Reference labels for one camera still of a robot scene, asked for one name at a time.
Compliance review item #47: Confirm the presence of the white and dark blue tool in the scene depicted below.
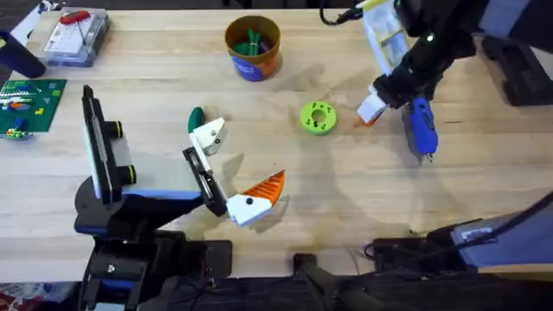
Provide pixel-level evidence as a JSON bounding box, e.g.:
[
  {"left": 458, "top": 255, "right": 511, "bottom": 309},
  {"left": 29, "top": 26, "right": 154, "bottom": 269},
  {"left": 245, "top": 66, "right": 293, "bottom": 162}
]
[{"left": 0, "top": 0, "right": 64, "bottom": 79}]

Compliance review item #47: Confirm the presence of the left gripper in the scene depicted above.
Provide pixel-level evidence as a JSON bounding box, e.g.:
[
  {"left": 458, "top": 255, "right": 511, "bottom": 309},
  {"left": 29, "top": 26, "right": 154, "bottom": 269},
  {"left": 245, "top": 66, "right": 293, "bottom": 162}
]
[{"left": 103, "top": 117, "right": 287, "bottom": 228}]

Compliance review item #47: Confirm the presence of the black upright wrist plate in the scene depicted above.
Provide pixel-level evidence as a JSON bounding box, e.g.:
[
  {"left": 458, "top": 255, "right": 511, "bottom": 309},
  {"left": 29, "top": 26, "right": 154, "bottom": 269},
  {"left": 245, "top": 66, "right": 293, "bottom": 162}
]
[{"left": 81, "top": 85, "right": 123, "bottom": 205}]

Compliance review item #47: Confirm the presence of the red and white packet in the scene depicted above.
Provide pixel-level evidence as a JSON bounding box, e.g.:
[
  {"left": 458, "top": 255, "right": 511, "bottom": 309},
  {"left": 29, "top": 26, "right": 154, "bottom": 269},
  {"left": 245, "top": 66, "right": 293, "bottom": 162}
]
[{"left": 0, "top": 282, "right": 83, "bottom": 311}]

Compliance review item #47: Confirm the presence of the green board with blocks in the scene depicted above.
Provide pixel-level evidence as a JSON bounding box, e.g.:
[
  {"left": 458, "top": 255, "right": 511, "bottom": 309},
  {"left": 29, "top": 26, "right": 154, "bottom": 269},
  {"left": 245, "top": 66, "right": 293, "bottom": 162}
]
[{"left": 0, "top": 79, "right": 68, "bottom": 140}]

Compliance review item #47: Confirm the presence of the green disc with holes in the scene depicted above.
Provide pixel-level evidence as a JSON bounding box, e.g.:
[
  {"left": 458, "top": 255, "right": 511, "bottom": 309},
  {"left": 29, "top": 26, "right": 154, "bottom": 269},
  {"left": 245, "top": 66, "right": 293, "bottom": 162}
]
[{"left": 300, "top": 100, "right": 338, "bottom": 136}]

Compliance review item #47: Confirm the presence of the clear box with red tool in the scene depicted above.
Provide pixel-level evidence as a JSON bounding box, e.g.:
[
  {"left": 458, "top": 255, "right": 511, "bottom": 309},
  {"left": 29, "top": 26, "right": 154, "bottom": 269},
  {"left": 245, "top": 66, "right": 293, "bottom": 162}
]
[{"left": 41, "top": 8, "right": 110, "bottom": 69}]

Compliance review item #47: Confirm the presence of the blue electric screwdriver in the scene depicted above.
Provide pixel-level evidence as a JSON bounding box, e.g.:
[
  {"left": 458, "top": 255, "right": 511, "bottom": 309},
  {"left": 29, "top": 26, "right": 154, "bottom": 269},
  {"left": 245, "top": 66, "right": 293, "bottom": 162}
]
[{"left": 401, "top": 95, "right": 440, "bottom": 164}]

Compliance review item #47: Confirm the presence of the clear plastic box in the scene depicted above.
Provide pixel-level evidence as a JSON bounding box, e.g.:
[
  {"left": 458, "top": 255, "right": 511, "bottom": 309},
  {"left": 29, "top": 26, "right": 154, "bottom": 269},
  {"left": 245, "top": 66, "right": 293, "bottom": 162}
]
[{"left": 361, "top": 0, "right": 414, "bottom": 77}]

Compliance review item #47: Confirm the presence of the black rail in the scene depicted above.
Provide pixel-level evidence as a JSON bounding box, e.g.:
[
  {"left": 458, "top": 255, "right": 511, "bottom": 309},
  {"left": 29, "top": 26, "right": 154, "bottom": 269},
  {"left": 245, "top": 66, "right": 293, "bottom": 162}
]
[{"left": 142, "top": 253, "right": 553, "bottom": 311}]

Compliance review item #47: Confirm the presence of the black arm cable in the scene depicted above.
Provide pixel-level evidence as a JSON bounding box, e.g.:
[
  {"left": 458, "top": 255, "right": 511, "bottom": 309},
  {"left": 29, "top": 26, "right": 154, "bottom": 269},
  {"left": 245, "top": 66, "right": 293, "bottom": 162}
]
[{"left": 405, "top": 199, "right": 553, "bottom": 264}]

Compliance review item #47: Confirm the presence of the black case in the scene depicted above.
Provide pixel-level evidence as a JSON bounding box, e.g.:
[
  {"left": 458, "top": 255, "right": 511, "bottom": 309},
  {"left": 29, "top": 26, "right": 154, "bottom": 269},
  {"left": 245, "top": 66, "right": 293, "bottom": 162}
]
[{"left": 481, "top": 34, "right": 553, "bottom": 107}]

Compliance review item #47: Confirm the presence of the brown tub with toys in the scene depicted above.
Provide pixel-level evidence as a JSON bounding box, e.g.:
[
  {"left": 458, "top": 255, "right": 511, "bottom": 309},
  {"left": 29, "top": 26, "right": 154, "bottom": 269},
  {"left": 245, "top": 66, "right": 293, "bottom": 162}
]
[{"left": 224, "top": 15, "right": 283, "bottom": 83}]

